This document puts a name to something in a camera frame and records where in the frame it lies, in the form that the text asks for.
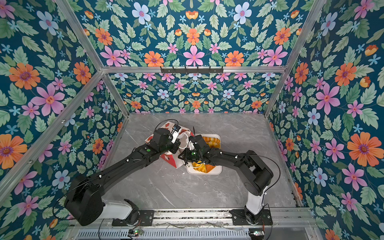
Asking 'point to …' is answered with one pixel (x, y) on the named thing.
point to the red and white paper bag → (183, 136)
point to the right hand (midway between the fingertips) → (178, 155)
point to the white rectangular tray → (216, 171)
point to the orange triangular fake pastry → (209, 168)
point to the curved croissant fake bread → (202, 167)
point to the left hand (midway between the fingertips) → (180, 135)
